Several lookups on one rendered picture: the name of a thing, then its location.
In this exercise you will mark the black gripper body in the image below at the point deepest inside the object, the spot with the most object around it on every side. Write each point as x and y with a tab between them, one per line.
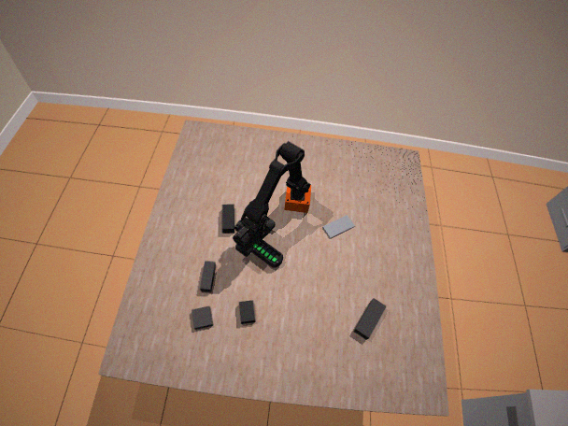
269	224

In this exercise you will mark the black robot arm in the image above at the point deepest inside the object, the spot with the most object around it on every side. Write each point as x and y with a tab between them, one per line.
257	209

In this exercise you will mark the dark grey controller unit with label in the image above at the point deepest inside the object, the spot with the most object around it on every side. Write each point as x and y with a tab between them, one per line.
267	253

